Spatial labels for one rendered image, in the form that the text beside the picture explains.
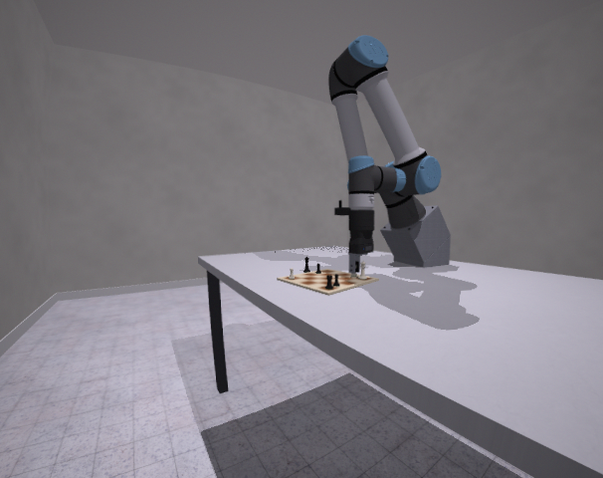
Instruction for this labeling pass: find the brown and cream chessboard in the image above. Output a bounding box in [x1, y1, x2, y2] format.
[277, 269, 379, 296]

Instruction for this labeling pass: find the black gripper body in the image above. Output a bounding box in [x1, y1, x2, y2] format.
[334, 193, 374, 254]

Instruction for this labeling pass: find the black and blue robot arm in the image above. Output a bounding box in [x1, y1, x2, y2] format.
[328, 35, 441, 229]

